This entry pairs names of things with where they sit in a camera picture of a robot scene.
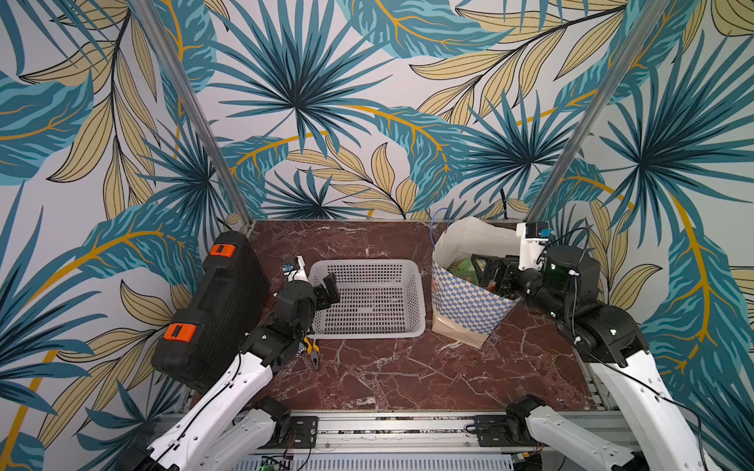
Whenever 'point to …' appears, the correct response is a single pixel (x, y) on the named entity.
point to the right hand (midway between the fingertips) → (491, 256)
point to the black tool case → (226, 307)
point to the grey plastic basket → (379, 298)
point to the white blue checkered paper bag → (466, 311)
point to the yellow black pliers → (313, 350)
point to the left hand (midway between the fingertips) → (320, 282)
